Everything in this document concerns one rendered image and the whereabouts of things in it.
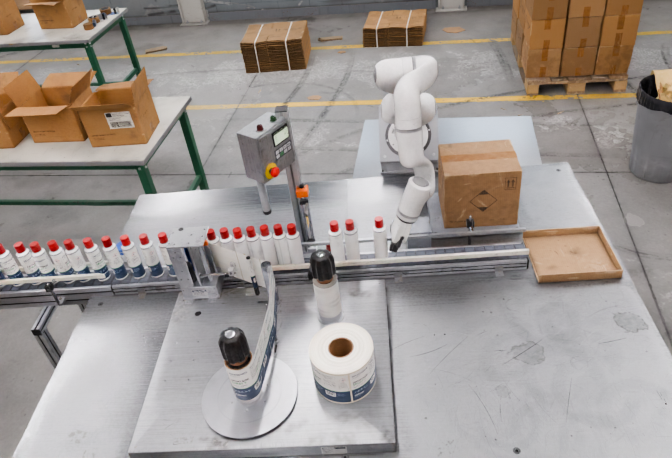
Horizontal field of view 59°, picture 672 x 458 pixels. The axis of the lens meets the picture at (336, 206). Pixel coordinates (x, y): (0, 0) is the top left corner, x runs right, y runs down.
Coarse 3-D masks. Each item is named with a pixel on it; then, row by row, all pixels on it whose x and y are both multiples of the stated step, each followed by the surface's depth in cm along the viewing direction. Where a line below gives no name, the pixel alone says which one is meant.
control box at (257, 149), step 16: (256, 128) 204; (272, 128) 204; (288, 128) 210; (240, 144) 205; (256, 144) 200; (272, 144) 206; (256, 160) 205; (272, 160) 208; (288, 160) 216; (256, 176) 210
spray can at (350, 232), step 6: (348, 222) 220; (348, 228) 220; (354, 228) 222; (348, 234) 221; (354, 234) 221; (348, 240) 223; (354, 240) 223; (348, 246) 225; (354, 246) 225; (348, 252) 227; (354, 252) 226; (348, 258) 229; (354, 258) 228
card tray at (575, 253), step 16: (528, 240) 238; (544, 240) 237; (560, 240) 236; (576, 240) 235; (592, 240) 234; (544, 256) 230; (560, 256) 229; (576, 256) 228; (592, 256) 227; (608, 256) 226; (544, 272) 223; (560, 272) 222; (576, 272) 216; (592, 272) 216; (608, 272) 216
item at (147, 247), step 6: (144, 234) 227; (144, 240) 226; (150, 240) 230; (144, 246) 227; (150, 246) 228; (144, 252) 229; (150, 252) 229; (156, 252) 233; (144, 258) 232; (150, 258) 231; (156, 258) 232; (150, 264) 232; (156, 264) 233; (150, 270) 235; (156, 270) 235; (162, 270) 237; (156, 276) 236
